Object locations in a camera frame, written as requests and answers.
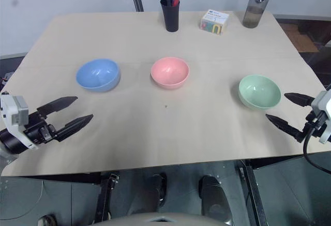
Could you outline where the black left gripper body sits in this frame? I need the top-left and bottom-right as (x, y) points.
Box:
(23, 112), (58, 145)

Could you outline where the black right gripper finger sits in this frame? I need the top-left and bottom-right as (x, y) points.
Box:
(284, 93), (317, 107)
(265, 114), (306, 143)

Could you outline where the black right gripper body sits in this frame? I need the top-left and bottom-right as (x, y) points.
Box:
(301, 110), (327, 139)

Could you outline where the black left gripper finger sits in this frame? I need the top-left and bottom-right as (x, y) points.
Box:
(55, 114), (94, 143)
(36, 96), (79, 119)

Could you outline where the green plastic bowl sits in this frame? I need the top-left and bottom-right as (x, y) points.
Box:
(238, 74), (282, 111)

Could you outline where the blue plastic bowl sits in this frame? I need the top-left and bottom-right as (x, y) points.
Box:
(76, 58), (122, 93)

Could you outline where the round caster wheel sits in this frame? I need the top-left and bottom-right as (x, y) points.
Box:
(37, 214), (58, 226)

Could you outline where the dark rounded shape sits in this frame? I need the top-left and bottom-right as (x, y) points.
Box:
(198, 175), (233, 224)

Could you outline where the clear bottle with black lid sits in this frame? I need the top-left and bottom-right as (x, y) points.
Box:
(242, 0), (276, 29)

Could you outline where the pink-red plastic bowl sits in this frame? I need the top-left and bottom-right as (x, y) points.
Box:
(150, 56), (190, 91)

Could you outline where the white box of paper clips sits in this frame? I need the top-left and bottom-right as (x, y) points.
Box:
(199, 9), (231, 37)

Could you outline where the black pen cup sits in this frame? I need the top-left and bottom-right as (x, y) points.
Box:
(160, 0), (180, 33)

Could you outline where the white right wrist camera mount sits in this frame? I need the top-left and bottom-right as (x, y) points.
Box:
(310, 89), (331, 144)

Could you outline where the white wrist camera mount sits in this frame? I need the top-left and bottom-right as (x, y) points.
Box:
(0, 95), (39, 150)
(310, 89), (331, 144)

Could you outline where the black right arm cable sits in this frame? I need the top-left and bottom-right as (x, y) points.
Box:
(303, 126), (331, 174)

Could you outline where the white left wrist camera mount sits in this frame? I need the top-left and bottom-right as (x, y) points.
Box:
(0, 95), (39, 150)

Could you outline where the thin floor cable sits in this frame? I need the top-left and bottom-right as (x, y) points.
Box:
(0, 179), (45, 221)

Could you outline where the black table leg frame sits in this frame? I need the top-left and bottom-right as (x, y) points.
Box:
(95, 172), (121, 224)
(238, 159), (269, 226)

